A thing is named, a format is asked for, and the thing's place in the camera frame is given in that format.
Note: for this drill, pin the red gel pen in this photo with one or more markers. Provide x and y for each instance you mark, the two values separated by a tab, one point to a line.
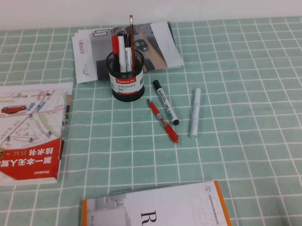
164	122

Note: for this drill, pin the black mesh pen holder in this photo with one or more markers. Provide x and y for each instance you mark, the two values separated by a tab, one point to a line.
126	90

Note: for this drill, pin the white pen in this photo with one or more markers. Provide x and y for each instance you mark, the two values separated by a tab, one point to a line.
195	113

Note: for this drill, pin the white labelled marker black ends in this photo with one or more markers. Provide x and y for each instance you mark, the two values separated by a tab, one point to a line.
165	103

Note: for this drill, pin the white marker long black cap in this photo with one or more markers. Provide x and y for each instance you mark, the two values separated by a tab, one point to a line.
128	56

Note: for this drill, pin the white marker grey cap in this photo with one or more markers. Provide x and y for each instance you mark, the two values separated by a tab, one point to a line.
122	54

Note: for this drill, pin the grey photo brochure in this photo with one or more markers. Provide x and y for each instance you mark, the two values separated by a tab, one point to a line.
158	47

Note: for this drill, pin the red pencil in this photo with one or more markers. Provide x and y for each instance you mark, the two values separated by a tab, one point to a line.
132	43

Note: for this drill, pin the red capped marker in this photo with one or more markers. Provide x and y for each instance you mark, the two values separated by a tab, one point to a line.
115	45

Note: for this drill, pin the green checked tablecloth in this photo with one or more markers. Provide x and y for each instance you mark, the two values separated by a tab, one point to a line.
240	101

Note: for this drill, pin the white orange edged book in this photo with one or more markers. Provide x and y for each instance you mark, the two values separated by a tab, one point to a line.
170	212

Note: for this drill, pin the white brochure under stack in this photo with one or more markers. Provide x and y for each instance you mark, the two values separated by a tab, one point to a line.
76	34

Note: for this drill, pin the red map cover book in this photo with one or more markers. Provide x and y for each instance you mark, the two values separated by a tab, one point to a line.
24	138

